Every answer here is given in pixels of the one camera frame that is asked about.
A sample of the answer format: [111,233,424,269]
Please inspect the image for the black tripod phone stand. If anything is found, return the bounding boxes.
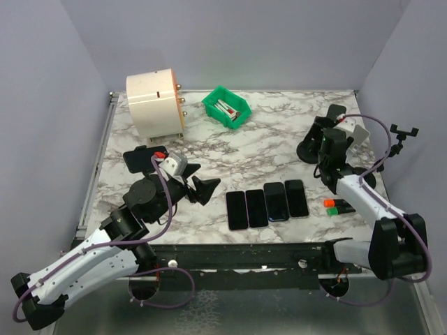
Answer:
[358,124,419,189]

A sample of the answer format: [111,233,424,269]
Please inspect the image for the phone on left stand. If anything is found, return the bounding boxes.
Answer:
[123,145,168,174]

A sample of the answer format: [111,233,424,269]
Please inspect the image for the purple cable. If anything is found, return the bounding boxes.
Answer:
[319,113,432,308]
[12,155,196,324]

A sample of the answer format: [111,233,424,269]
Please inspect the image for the orange cap marker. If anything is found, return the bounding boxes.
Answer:
[323,199,350,207]

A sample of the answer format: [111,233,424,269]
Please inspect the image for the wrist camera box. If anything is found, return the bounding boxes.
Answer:
[154,151,188,177]
[334,114,356,137]

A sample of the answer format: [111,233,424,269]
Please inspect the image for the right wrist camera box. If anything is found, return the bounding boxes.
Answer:
[334,114,356,137]

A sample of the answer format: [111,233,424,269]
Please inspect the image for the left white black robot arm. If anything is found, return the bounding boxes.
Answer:
[10,160,221,330]

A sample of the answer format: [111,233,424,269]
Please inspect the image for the purple phone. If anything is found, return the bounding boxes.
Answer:
[226,191,249,231]

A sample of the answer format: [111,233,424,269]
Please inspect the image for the silver phone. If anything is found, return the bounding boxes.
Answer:
[245,189,268,228]

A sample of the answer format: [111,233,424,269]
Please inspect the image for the black front mounting rail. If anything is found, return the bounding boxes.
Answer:
[115,242,364,291]

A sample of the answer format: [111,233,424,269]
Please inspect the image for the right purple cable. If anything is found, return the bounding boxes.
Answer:
[319,113,432,308]

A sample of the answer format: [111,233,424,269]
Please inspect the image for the green plastic bin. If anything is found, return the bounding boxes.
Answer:
[202,86,251,130]

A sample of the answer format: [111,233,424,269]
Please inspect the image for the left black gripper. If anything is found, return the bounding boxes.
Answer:
[148,164,221,224]

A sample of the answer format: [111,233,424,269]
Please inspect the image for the dark phone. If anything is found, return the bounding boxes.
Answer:
[284,179,309,218]

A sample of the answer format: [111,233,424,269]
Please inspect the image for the black phone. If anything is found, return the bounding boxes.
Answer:
[263,182,289,222]

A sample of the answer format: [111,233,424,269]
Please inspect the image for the green cap marker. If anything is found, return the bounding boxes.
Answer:
[326,206,356,216]

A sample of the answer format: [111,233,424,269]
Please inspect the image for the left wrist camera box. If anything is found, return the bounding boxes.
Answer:
[154,151,188,177]

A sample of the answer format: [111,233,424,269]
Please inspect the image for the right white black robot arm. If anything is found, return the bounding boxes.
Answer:
[306,114,432,282]

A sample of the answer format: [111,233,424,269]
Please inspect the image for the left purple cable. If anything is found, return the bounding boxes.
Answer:
[12,155,196,324]

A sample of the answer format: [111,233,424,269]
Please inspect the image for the cream cylindrical drum device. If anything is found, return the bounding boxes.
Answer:
[126,68,185,140]

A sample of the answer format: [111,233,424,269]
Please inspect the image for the white markers in bin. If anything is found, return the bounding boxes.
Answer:
[214,99,241,121]

